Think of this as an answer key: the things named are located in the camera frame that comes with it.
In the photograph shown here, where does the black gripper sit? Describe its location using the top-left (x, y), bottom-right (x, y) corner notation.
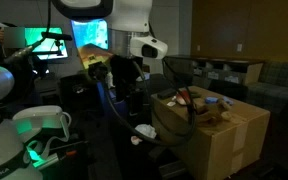
top-left (110, 55), bottom-right (143, 100)

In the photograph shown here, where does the blue cloth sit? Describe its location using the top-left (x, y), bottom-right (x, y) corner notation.
top-left (205, 96), bottom-right (234, 105)

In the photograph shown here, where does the brown plush toy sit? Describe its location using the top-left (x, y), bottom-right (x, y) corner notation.
top-left (194, 98), bottom-right (232, 125)

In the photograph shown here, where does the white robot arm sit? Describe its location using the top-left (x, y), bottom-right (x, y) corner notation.
top-left (0, 0), bottom-right (168, 180)

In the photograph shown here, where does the red apple toy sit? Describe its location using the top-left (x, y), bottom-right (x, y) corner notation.
top-left (176, 90), bottom-right (191, 106)

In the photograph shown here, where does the crumpled white plastic bag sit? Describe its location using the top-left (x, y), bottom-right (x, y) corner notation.
top-left (131, 124), bottom-right (157, 145)

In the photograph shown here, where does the large cardboard box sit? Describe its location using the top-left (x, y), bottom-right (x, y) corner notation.
top-left (151, 85), bottom-right (272, 180)

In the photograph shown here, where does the black eyeglass case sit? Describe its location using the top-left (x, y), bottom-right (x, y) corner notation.
top-left (157, 89), bottom-right (176, 100)

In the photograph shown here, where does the wooden shelf unit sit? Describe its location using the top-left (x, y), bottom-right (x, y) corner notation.
top-left (164, 55), bottom-right (265, 87)

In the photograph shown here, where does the white VR headset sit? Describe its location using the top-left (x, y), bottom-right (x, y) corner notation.
top-left (12, 105), bottom-right (72, 142)

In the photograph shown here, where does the plaid green sofa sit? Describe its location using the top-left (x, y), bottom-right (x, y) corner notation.
top-left (246, 61), bottom-right (288, 113)

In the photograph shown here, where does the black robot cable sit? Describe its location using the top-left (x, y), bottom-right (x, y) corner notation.
top-left (102, 56), bottom-right (198, 148)

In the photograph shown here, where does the wall monitor screen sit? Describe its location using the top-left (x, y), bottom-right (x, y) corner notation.
top-left (0, 24), bottom-right (67, 61)

